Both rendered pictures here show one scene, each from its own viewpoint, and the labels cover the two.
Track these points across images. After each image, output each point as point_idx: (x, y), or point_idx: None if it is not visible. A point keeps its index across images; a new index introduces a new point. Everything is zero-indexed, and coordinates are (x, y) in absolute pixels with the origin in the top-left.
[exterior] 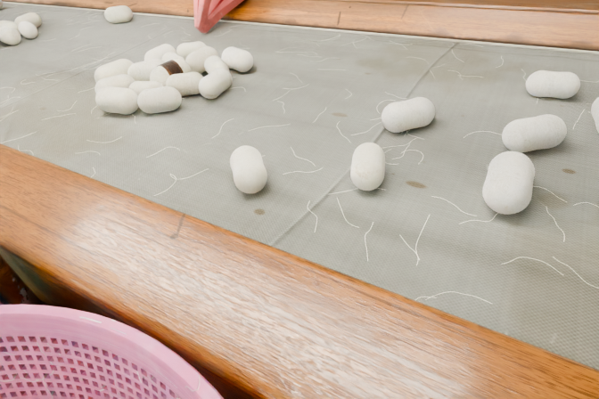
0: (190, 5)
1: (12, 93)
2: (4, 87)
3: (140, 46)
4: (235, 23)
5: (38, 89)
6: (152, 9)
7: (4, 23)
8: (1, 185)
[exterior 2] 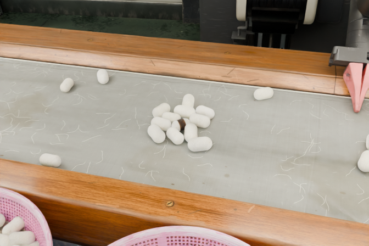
0: (314, 84)
1: (294, 180)
2: (276, 174)
3: (323, 127)
4: (363, 100)
5: (308, 174)
6: (277, 84)
7: (188, 109)
8: None
